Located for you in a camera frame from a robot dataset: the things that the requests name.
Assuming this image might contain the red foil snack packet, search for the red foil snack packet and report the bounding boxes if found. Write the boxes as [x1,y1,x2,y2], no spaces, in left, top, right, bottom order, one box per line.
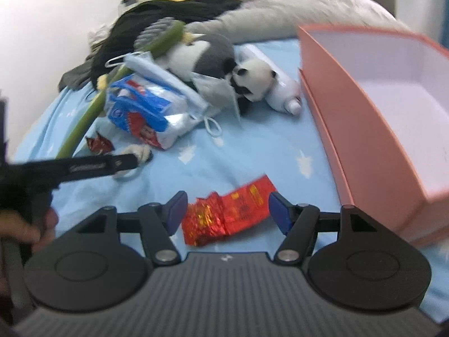
[182,175,276,247]

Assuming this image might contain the red candy wrapper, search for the red candy wrapper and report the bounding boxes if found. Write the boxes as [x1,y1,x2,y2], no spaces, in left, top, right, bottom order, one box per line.
[85,131,115,155]

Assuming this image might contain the blue Vinda tissue pack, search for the blue Vinda tissue pack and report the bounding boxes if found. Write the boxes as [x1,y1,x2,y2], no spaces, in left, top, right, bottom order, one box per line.
[105,73,198,150]

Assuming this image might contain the small panda plush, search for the small panda plush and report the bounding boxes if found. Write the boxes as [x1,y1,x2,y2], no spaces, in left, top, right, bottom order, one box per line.
[229,58,277,102]

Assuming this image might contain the green massage stick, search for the green massage stick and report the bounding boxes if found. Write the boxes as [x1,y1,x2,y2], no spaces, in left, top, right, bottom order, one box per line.
[55,17,187,159]

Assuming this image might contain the person's left hand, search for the person's left hand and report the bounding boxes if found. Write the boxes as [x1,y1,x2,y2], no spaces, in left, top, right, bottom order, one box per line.
[0,208,59,245]

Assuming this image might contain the light blue star bedsheet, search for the light blue star bedsheet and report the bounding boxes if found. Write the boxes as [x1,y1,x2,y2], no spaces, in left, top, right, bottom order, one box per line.
[13,39,448,322]

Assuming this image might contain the white spray can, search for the white spray can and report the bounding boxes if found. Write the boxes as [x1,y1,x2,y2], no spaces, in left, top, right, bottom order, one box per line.
[238,44,302,117]

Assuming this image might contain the pink open cardboard box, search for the pink open cardboard box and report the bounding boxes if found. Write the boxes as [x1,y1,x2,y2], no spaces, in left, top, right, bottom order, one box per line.
[298,25,448,247]

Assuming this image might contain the grey penguin plush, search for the grey penguin plush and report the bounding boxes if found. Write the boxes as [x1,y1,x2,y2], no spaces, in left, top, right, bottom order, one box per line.
[164,32,254,127]

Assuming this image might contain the black clothing pile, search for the black clothing pile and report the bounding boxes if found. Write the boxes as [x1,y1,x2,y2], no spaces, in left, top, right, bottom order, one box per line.
[58,0,241,90]

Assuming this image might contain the grey duvet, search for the grey duvet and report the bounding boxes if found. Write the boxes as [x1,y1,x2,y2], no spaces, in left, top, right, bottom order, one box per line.
[186,0,409,44]

